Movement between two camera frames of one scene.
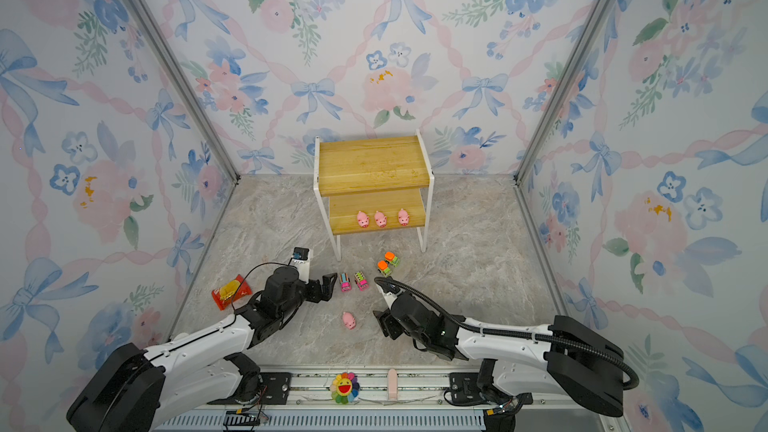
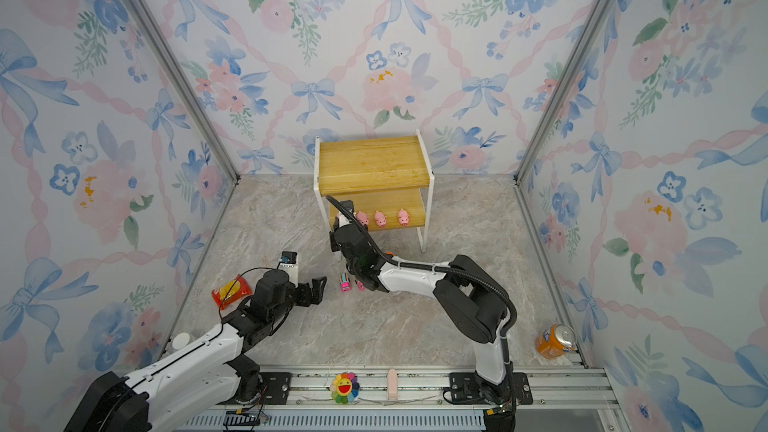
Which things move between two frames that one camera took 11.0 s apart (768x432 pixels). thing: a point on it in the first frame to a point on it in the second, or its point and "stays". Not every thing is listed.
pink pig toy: (363, 219) stays
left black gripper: (327, 287) stays
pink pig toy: (380, 219) stays
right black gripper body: (426, 345) to (336, 239)
